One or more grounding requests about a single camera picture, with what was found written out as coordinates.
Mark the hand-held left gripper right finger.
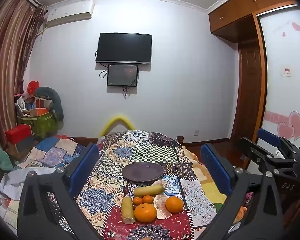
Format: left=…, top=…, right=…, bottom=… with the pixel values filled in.
left=200, top=143, right=285, bottom=240

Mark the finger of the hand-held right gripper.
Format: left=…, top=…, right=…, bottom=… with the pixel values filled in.
left=237, top=137, right=298, bottom=172
left=257, top=128, right=300, bottom=156

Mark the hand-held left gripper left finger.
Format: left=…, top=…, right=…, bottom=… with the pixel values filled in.
left=17, top=142, right=102, bottom=240

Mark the purple plate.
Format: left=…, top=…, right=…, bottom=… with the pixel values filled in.
left=122, top=162, right=165, bottom=181

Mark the pale tan sugarcane piece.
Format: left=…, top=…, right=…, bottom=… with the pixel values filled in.
left=122, top=196, right=135, bottom=224

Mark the yellow-green sugarcane piece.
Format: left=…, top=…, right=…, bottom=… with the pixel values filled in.
left=133, top=184, right=167, bottom=197

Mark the large orange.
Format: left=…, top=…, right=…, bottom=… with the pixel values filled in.
left=165, top=196, right=184, bottom=213
left=133, top=203, right=157, bottom=223

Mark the patchwork bed blanket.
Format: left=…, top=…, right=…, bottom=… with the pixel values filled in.
left=0, top=135, right=90, bottom=230

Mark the green storage box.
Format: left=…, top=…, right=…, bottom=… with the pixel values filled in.
left=17, top=111, right=58, bottom=139

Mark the white heart-print wardrobe door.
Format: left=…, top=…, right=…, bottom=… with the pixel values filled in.
left=256, top=5, right=300, bottom=150

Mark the patchwork tablecloth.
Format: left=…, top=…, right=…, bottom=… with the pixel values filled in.
left=47, top=130, right=243, bottom=240

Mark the orange cardboard box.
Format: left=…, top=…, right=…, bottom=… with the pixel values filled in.
left=31, top=107, right=49, bottom=117

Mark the red box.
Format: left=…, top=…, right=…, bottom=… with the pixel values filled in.
left=5, top=124, right=31, bottom=145

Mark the teal cloth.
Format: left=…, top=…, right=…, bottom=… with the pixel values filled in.
left=0, top=146, right=14, bottom=173

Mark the white small fan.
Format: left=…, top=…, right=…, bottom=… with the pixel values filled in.
left=16, top=97, right=28, bottom=112

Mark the red plastic bag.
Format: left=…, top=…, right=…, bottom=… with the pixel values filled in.
left=27, top=80, right=39, bottom=93

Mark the small black monitor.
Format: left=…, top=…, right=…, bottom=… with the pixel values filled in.
left=107, top=64, right=139, bottom=87

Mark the wooden overhead cabinet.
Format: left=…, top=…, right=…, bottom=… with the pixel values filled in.
left=207, top=0, right=299, bottom=37

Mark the striped brown curtain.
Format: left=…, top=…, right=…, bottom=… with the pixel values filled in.
left=0, top=0, right=48, bottom=155

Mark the white air conditioner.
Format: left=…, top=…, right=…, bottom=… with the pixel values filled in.
left=45, top=0, right=94, bottom=28

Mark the black wall television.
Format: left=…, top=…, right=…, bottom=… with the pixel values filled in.
left=96, top=32, right=153, bottom=65

